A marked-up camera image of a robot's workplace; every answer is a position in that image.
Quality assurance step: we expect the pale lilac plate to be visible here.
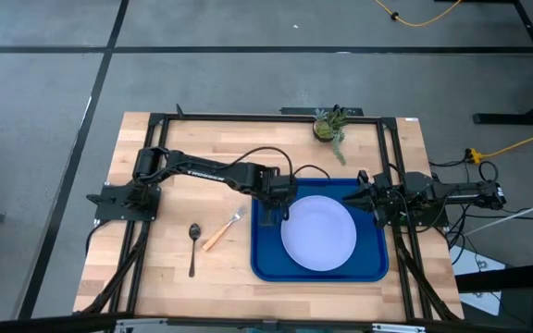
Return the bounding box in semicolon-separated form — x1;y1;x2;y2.
279;194;358;273

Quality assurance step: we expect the white sheet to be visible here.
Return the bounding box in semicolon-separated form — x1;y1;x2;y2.
449;244;506;316

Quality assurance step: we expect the small potted succulent plant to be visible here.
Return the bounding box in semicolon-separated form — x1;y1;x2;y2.
312;105;352;167

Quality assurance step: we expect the blue plastic tray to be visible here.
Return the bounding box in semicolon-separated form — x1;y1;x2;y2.
250;178;390;283

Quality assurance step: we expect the fork with wooden handle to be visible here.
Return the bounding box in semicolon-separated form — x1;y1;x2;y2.
201;205;248;253

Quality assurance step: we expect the black beam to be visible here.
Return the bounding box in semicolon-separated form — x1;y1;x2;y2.
454;261;533;293

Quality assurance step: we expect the black aluminium table frame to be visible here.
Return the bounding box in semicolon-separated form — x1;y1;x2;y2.
0;104;485;333

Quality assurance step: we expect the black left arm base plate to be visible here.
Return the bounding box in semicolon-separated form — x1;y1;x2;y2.
85;183;162;222

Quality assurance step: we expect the yellow extension cable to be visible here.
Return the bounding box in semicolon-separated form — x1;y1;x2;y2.
372;0;463;28
466;125;533;166

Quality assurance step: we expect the dark metal spoon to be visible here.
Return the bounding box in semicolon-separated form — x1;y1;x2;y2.
188;223;202;278

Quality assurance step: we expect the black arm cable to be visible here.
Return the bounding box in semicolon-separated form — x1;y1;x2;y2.
227;146;295;179

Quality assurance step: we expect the black looped cable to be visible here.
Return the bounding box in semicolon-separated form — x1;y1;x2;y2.
477;159;500;183

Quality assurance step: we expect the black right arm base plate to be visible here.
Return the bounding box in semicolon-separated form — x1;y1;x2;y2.
386;203;451;229

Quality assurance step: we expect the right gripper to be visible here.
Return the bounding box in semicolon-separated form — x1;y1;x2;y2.
342;169;405;230

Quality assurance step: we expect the black metal stand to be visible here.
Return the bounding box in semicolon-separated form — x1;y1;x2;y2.
435;0;533;127

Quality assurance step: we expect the white cable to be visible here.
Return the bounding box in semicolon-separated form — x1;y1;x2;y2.
463;192;533;237

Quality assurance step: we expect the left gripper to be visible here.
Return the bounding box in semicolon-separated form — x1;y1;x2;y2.
259;168;299;228

